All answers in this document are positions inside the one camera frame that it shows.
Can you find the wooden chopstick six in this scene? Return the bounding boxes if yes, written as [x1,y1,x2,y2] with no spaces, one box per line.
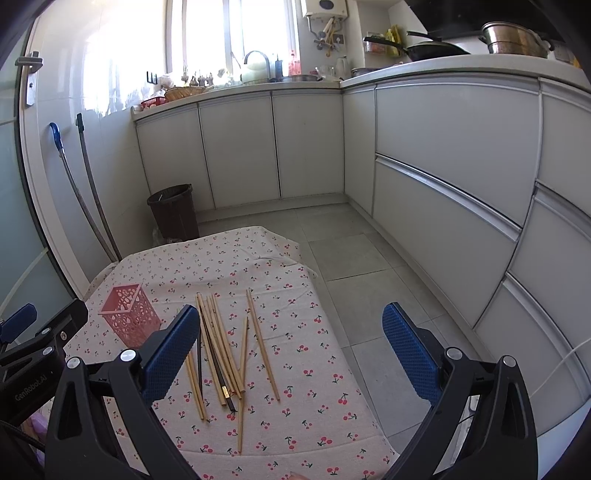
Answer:
[185,352,205,422]

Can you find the black chopstick gold band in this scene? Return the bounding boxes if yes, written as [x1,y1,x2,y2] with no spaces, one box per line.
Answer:
[201,318,238,414]

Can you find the wooden chopstick three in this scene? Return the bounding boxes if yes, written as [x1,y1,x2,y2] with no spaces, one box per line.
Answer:
[197,294,226,407]

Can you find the wooden chopstick four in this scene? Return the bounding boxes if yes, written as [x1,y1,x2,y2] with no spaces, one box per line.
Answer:
[206,296,242,399]

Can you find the wooden chopstick five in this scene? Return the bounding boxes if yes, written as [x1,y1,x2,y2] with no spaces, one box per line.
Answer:
[211,294,242,398]

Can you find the wooden chopstick eight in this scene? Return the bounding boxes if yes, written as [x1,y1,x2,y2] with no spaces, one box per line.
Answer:
[201,298,235,398]

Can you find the wooden chopstick two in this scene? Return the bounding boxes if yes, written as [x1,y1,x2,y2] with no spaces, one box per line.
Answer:
[238,316,249,455]

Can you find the wooden chopstick one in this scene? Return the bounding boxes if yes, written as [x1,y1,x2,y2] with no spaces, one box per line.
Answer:
[246,289,280,403]

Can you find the chrome kitchen faucet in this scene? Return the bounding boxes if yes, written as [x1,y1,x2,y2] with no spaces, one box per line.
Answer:
[242,50,271,84]

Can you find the frosted glass sliding door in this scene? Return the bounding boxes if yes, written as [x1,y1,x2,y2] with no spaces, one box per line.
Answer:
[0,30,74,343]

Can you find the pink perforated utensil holder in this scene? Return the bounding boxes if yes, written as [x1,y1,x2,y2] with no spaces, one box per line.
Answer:
[99,284,161,349]

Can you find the cherry print tablecloth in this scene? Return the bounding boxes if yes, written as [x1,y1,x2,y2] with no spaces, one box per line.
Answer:
[66,226,398,479]

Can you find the dark brown trash bin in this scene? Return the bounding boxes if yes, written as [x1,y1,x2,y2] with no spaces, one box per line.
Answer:
[146,184,199,241]

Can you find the white cabinet row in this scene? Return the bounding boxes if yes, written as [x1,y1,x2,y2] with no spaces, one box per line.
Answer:
[134,73,590,434]

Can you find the red fruit basket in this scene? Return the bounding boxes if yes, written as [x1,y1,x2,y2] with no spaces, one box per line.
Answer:
[140,96,167,110]

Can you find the woven bread basket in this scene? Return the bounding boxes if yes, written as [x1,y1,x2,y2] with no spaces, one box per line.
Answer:
[164,86,207,102]

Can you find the white electric kettle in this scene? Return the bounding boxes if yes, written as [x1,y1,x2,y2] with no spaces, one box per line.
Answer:
[335,56,351,80]

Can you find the black frying pan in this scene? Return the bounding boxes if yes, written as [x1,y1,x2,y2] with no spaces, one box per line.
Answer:
[363,30,469,62]

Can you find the yellow bottles on shelf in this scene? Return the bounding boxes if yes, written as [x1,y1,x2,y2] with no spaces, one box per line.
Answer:
[385,25,404,58]

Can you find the stainless steel stock pot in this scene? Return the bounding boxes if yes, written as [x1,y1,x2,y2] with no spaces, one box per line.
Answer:
[479,21,555,59]

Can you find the blue handled mop pole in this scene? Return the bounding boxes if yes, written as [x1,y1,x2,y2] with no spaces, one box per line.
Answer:
[47,121,119,263]

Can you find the dark handled broom pole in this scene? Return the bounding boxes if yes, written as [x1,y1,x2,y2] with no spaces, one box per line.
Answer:
[75,112,123,259]

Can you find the silver door handle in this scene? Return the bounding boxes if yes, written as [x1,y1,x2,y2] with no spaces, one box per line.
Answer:
[15,51,44,107]

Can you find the white wall water heater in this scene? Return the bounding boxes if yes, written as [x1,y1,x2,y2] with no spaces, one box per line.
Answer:
[301,0,348,19]

